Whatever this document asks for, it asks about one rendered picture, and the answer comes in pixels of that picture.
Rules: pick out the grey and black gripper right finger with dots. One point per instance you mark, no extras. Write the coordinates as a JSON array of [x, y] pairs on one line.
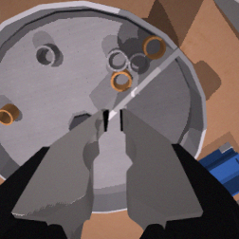
[[166, 185]]

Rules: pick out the grey metal bushing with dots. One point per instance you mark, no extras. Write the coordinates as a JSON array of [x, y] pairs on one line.
[[117, 68], [39, 57], [138, 71]]

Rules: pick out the blue open crate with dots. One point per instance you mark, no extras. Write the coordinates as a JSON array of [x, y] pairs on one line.
[[228, 175]]

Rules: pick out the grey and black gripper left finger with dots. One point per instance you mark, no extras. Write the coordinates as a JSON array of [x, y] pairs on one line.
[[55, 186]]

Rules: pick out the bronze bushing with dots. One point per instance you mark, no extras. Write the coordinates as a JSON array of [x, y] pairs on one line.
[[121, 87], [13, 112], [161, 51]]

